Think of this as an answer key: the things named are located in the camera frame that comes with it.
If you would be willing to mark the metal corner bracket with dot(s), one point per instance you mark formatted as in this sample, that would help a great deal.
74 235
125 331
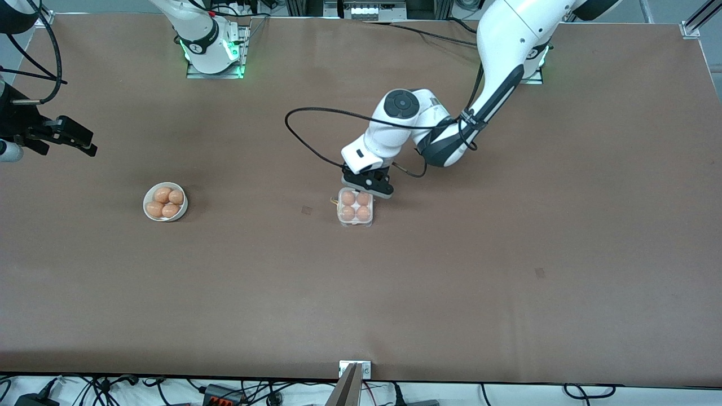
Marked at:
48 17
691 29

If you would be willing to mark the black power adapter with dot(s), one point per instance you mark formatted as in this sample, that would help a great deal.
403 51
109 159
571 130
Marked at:
34 401

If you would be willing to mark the white power strip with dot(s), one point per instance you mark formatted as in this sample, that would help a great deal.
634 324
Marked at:
366 10

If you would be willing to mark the aluminium frame post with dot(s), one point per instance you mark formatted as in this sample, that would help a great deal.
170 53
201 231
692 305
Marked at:
304 7

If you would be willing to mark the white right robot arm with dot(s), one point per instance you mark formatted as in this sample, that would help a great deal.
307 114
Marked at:
203 39

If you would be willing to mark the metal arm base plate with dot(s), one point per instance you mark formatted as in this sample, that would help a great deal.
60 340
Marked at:
197 74
533 80

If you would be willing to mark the thin aluminium strut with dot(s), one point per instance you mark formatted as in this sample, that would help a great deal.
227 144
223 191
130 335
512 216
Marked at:
647 11

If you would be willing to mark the clear plastic egg box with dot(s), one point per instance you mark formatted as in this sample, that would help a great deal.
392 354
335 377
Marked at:
355 223

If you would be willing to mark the small metal bracket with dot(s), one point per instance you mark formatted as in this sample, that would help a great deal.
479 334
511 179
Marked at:
366 369

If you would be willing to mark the black power strip red switches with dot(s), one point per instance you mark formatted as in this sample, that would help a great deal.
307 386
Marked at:
223 396

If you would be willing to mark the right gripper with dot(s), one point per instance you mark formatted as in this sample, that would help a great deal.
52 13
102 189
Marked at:
18 120

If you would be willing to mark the grey camera mount beam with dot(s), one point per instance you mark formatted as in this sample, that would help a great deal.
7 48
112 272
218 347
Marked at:
347 392

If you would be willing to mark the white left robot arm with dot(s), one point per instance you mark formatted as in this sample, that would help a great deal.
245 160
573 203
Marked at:
507 34

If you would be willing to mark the brown egg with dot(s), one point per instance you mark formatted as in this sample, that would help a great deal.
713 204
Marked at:
176 197
348 213
162 195
348 198
170 210
364 213
154 209
364 199

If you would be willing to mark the white bowl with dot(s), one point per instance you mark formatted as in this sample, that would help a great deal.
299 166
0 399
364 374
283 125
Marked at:
183 211

